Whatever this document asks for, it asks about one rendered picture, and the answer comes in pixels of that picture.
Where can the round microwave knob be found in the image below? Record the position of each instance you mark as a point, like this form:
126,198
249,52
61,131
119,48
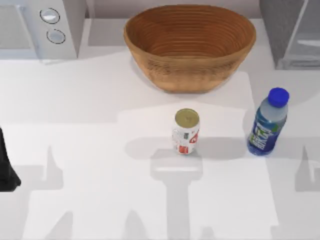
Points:
55,36
49,15

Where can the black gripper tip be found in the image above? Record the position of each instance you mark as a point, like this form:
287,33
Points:
7,172

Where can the pale microwave oven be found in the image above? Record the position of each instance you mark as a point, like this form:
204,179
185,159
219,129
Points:
37,27

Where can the grey cabinet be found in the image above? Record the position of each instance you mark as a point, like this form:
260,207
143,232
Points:
290,32

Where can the red and white can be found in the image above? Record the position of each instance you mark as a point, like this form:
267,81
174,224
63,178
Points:
186,132

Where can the brown woven basket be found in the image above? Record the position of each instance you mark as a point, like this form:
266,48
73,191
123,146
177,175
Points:
190,50

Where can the blue bottle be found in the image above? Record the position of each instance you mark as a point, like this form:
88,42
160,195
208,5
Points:
267,125

